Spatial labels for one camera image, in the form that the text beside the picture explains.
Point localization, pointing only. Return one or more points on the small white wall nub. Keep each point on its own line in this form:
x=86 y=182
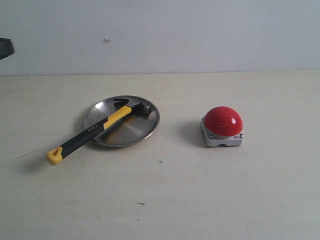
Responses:
x=107 y=40

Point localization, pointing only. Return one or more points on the round stainless steel plate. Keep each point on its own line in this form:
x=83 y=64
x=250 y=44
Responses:
x=130 y=130

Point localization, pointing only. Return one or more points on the red dome push button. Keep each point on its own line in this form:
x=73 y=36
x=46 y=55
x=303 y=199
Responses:
x=222 y=126

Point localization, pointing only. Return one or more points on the yellow black claw hammer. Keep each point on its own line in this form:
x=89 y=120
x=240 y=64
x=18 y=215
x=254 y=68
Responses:
x=128 y=105

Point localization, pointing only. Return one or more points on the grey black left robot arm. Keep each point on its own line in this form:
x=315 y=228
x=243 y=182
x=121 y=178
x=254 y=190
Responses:
x=6 y=48

